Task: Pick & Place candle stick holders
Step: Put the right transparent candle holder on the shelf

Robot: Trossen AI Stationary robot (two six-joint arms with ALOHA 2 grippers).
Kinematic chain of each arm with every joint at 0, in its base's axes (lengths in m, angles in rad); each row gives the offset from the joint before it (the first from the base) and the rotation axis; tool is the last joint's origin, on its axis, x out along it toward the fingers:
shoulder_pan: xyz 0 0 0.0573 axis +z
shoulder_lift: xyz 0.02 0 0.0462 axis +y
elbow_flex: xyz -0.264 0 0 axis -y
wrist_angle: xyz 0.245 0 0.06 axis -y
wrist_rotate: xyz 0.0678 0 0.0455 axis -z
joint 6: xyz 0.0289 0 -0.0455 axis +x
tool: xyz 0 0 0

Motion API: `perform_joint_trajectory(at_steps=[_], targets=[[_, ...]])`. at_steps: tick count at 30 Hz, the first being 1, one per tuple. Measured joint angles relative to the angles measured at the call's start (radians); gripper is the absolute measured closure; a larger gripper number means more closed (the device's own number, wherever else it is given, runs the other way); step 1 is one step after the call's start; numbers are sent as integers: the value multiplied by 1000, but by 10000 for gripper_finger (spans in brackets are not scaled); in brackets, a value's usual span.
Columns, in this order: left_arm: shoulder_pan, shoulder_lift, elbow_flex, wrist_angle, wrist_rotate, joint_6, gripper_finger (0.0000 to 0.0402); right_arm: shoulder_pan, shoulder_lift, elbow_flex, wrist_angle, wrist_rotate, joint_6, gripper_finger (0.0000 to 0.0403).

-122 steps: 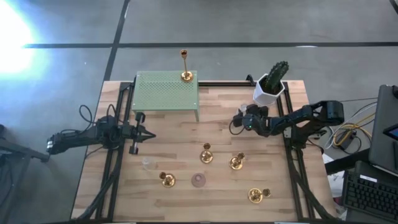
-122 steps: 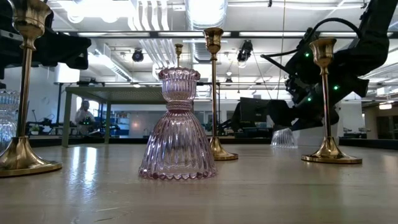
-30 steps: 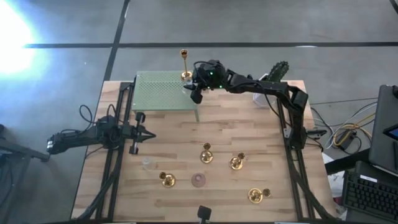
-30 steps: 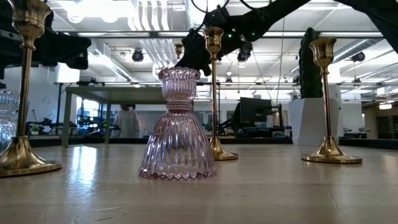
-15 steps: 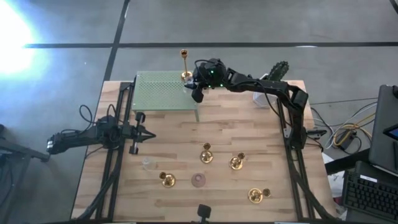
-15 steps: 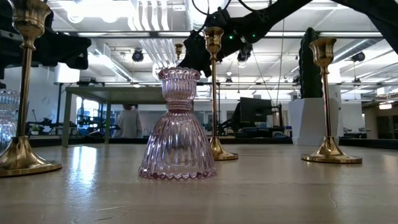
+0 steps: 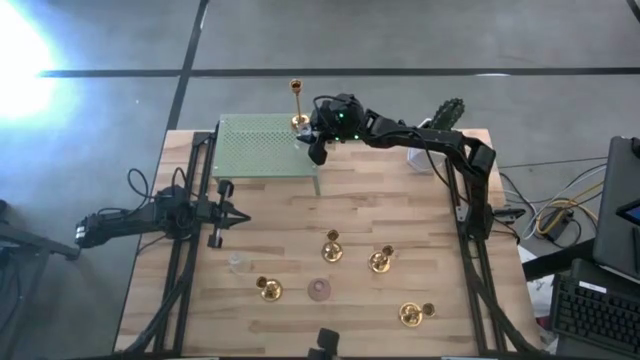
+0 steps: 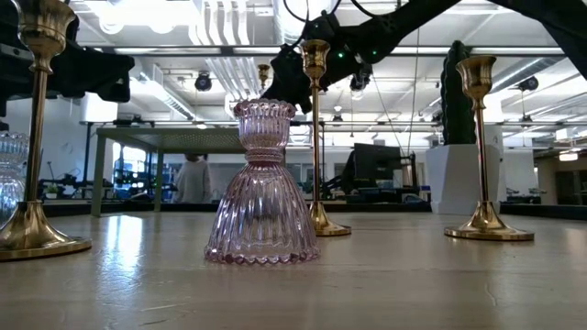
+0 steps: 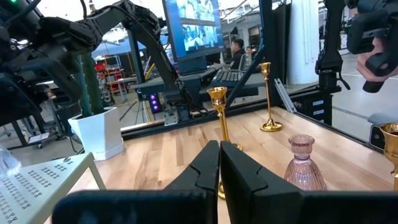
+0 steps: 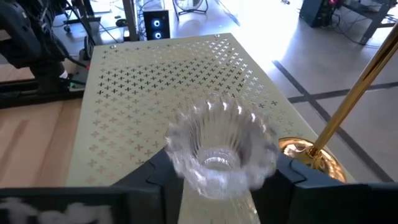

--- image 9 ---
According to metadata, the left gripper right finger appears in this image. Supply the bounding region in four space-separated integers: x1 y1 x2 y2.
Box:
220 141 305 224

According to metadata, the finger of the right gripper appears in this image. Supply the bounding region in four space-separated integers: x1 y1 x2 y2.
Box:
21 57 83 104
0 75 44 128

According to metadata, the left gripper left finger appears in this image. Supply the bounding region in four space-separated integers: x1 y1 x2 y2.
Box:
161 139 221 224

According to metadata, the tall brass candlestick holder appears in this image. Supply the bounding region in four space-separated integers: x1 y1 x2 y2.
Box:
259 62 284 133
217 179 226 200

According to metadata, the pink ribbed glass candle holder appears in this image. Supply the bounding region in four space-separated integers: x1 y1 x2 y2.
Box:
283 134 328 191

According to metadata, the clear ribbed glass candle holder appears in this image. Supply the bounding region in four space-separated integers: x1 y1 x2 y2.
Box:
0 145 21 180

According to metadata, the short brass candlestick holder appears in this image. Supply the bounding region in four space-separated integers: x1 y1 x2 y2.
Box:
379 123 398 191
206 86 244 152

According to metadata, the green cactus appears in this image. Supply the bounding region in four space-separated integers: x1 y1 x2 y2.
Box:
74 52 105 116

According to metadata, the red tool cart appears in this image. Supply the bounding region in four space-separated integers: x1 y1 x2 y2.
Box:
94 60 125 105

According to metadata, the white plant pot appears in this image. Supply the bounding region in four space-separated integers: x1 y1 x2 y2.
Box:
67 107 125 162

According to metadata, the green perforated metal shelf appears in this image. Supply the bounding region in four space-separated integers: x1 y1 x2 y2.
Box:
0 152 107 224

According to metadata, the computer tower with pink lights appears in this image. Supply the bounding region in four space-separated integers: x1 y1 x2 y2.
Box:
147 93 162 114

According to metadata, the black drawer cabinet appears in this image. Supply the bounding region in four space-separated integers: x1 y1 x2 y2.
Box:
295 88 333 126

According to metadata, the black keyboard desk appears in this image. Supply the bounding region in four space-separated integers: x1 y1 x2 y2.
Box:
129 63 261 100

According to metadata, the black keyboard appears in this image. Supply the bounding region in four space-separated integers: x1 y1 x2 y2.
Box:
210 68 248 88

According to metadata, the person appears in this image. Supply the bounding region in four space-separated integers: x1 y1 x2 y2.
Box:
229 37 247 71

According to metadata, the black laptop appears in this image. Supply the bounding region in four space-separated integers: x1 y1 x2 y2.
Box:
161 0 225 75

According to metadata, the white pillar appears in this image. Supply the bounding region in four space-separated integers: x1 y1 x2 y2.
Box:
286 0 320 85

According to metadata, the person's hand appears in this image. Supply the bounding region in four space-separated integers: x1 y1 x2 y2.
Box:
356 37 398 83

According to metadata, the aluminium frame bar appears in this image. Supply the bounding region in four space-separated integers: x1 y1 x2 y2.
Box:
274 77 297 113

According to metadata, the black table-level camera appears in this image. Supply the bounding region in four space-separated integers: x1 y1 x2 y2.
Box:
368 123 386 151

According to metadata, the black leader arm handle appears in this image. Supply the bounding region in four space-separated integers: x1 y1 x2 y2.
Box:
346 0 398 94

